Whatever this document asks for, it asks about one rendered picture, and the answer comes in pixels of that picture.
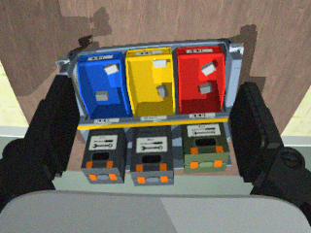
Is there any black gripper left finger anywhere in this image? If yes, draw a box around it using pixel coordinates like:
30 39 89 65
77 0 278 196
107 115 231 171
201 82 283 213
0 75 80 214

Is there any blue open bin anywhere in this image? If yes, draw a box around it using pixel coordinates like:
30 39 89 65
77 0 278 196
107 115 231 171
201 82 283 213
77 51 132 119

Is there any red open bin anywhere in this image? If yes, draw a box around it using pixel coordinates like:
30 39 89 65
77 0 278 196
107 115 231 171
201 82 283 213
177 46 225 115

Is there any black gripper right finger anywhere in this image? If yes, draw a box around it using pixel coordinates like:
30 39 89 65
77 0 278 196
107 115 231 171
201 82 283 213
227 82 311 226

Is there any yellow bin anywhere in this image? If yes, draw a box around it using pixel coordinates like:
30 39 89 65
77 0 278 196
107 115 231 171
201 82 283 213
125 47 175 117

